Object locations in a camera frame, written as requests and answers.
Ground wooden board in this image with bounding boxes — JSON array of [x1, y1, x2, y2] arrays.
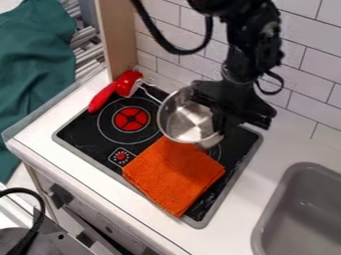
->
[[93, 0, 141, 83]]

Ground silver pot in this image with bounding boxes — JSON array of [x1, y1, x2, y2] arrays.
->
[[136, 81, 227, 151]]

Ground red tool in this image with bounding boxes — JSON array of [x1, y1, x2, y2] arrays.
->
[[86, 70, 146, 115]]

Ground black cable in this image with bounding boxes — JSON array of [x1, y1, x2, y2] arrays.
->
[[129, 0, 215, 57], [0, 186, 47, 255]]

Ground aluminium frame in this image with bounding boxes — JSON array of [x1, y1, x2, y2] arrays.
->
[[58, 0, 109, 83]]

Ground orange cloth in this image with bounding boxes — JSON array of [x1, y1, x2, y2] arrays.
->
[[121, 135, 228, 219]]

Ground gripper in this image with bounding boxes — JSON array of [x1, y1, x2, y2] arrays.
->
[[190, 79, 279, 139]]

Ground green cloth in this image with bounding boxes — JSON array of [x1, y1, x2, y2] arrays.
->
[[0, 0, 79, 184]]

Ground toy sink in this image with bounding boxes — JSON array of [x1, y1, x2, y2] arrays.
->
[[248, 161, 341, 255]]

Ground toy stove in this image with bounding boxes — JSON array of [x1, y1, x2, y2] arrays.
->
[[50, 83, 265, 230]]

